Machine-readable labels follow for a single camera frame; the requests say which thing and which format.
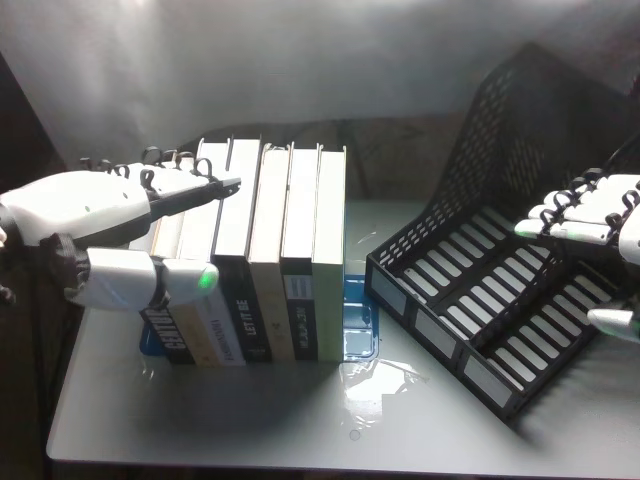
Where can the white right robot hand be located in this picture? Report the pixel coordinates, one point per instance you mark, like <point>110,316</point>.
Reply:
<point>595,210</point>

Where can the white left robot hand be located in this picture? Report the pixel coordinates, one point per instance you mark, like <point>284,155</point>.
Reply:
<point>75,210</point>

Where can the tan paperback book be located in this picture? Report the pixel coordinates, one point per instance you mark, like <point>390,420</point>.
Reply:
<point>272,310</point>

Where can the black book with white label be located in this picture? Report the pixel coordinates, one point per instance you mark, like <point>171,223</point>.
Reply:
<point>300,340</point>

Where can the pale green book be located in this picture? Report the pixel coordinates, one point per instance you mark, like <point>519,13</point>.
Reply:
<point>327,310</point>

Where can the black mesh file rack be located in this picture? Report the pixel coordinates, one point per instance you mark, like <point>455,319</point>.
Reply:
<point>520,100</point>

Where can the black Century book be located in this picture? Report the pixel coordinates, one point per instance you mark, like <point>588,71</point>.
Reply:
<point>172,345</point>

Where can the cream spine book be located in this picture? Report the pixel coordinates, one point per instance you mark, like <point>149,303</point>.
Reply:
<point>195,340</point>

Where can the white Fashionpedia book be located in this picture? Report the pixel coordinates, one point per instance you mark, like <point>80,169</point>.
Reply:
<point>225,340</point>

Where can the black Let It Be book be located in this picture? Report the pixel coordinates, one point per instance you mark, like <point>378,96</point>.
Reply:
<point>252,325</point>

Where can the white backdrop cloth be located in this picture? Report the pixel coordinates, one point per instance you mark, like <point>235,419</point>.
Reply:
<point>300,60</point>

